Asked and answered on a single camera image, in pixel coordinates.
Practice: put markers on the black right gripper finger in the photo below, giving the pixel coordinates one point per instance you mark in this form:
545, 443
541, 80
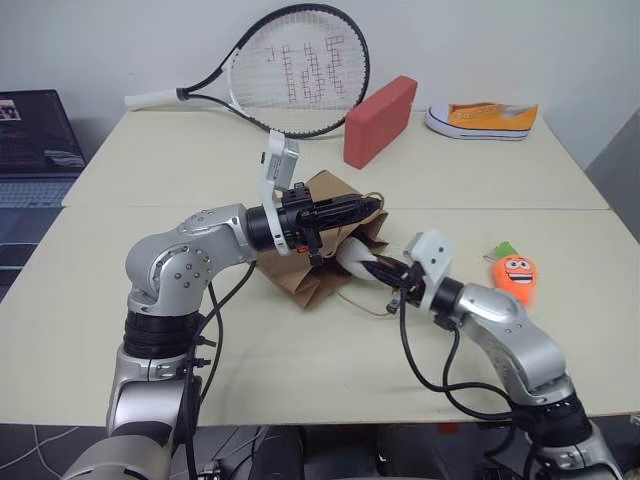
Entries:
392, 264
387, 278

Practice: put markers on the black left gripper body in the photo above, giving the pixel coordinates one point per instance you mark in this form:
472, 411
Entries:
300, 220

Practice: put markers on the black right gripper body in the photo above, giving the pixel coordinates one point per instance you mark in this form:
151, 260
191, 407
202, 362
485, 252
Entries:
411, 285

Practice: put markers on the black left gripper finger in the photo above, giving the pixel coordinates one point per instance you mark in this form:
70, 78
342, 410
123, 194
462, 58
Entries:
345, 204
350, 220

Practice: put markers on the white plush toy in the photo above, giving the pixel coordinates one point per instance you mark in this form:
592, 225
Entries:
352, 257

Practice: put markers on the brown paper bag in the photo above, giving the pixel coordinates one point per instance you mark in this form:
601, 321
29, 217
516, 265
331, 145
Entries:
300, 272

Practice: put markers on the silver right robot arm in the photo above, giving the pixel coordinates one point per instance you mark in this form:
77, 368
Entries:
500, 312

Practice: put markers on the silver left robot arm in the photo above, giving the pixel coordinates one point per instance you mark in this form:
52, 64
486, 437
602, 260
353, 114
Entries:
165, 260

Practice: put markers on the orange carrot plush toy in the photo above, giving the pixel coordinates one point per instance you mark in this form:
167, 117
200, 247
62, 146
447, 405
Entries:
517, 275

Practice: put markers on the red foam block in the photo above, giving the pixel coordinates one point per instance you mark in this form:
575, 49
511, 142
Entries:
375, 125

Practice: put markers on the yellow white canvas shoe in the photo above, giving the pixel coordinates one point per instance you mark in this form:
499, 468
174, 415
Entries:
480, 120

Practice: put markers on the black white tennis racket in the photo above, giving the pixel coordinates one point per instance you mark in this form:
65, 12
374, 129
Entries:
345, 30

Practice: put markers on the open dark laptop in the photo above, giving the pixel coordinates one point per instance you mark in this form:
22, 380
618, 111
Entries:
30, 135

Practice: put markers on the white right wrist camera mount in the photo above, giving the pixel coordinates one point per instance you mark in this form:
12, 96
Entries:
435, 255

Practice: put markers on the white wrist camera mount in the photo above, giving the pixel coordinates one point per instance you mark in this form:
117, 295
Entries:
278, 165
435, 255

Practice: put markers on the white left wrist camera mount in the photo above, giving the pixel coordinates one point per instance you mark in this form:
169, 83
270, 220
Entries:
278, 165

